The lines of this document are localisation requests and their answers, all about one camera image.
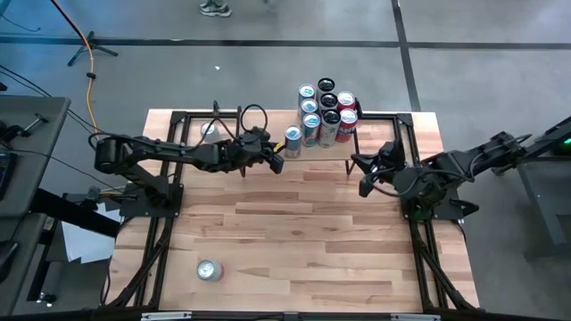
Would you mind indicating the wooden shelf black frame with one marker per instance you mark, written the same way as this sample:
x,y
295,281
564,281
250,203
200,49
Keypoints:
x,y
278,118

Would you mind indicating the white paper sheets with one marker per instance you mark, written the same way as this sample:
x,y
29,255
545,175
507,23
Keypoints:
x,y
82,243

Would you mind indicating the silver table bracket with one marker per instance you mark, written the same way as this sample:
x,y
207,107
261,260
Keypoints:
x,y
415,317
166,316

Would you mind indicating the black aluminium rail frame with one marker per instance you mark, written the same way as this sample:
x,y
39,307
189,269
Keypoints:
x,y
405,119

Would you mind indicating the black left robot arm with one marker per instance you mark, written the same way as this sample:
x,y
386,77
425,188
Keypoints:
x,y
134,151

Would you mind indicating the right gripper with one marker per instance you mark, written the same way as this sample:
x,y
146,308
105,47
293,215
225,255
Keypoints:
x,y
391,160

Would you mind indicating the grey side table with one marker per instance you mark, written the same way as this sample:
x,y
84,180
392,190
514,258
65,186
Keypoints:
x,y
49,116

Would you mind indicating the person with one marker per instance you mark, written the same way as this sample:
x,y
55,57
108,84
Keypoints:
x,y
216,9

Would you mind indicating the black tripod stand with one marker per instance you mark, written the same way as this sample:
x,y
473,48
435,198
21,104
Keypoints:
x,y
89,41

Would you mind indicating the black diagonal support beam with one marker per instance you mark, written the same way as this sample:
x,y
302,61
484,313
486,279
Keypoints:
x,y
80,218

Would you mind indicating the black clamp tool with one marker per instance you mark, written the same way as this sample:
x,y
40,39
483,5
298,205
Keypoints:
x,y
24,127

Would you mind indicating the white Celsius can palm print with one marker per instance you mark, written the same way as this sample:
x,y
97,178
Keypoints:
x,y
330,125

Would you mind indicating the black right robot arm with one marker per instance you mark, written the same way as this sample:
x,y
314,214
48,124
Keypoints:
x,y
468,165

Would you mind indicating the white orange beverage can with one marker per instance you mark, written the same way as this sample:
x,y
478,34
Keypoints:
x,y
209,130
209,269

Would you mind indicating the dark grey metal stand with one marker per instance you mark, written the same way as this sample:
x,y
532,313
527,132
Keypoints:
x,y
540,191

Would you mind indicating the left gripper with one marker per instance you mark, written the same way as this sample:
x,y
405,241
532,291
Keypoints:
x,y
243,151

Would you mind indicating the table caster wheel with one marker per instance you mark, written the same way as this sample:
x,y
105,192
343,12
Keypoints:
x,y
44,298

